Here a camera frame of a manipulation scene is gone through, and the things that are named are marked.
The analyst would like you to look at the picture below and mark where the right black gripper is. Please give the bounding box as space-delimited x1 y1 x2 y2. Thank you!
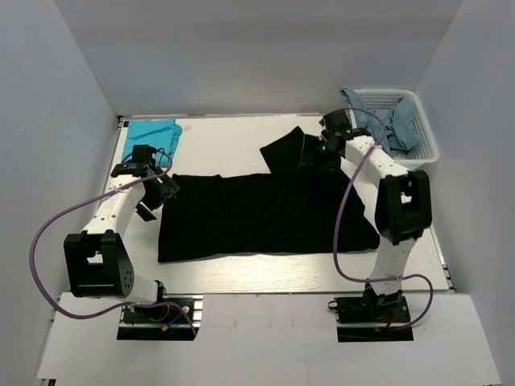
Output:
298 134 343 176

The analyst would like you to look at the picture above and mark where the black t-shirt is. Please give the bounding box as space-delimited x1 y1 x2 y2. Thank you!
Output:
158 126 380 263

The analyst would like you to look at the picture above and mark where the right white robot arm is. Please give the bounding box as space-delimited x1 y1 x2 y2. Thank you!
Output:
300 129 432 321

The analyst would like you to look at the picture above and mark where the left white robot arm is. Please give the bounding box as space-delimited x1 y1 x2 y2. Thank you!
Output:
64 175 179 321

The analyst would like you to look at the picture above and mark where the crumpled grey-blue t-shirt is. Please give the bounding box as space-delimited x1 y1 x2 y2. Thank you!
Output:
340 88 422 156

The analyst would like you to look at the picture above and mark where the folded turquoise t-shirt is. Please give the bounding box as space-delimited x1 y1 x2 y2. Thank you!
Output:
122 119 183 158

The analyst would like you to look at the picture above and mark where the white plastic basket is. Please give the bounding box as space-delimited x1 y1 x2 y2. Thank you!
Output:
355 88 439 170

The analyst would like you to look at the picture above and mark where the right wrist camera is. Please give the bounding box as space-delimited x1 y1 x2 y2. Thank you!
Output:
319 109 352 136

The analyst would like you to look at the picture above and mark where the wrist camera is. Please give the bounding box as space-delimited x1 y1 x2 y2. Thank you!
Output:
110 145 157 178
319 109 352 136

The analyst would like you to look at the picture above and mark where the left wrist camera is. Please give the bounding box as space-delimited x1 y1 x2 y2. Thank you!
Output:
110 145 157 178

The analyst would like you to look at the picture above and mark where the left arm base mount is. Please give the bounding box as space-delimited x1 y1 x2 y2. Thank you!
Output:
117 295 204 342

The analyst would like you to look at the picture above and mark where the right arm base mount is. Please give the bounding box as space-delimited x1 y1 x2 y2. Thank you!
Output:
328 296 414 343

